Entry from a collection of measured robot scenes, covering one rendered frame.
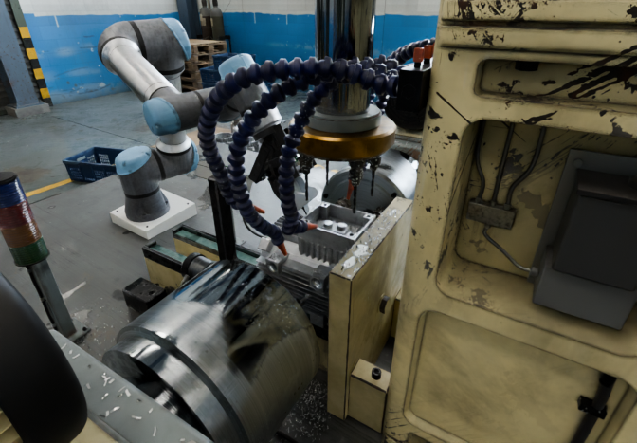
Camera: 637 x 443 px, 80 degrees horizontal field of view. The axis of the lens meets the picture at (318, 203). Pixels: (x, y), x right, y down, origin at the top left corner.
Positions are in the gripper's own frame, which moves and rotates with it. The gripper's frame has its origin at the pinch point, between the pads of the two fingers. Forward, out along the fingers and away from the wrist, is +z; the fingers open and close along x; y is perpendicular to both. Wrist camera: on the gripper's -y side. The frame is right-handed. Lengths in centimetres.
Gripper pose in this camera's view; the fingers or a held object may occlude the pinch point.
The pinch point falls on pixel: (301, 213)
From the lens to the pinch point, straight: 84.8
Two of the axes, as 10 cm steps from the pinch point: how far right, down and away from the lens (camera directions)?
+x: 5.1, -4.0, 7.6
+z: 4.4, 8.8, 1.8
